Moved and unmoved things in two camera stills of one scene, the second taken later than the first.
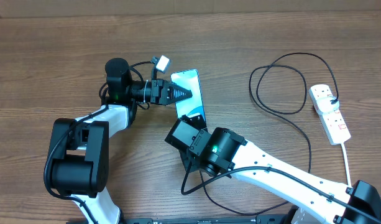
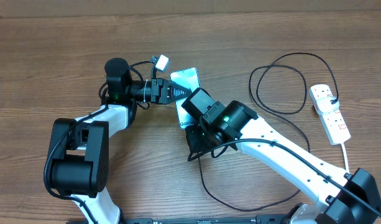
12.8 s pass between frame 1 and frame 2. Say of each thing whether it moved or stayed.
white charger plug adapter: stayed
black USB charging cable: moved
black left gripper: stayed
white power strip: stayed
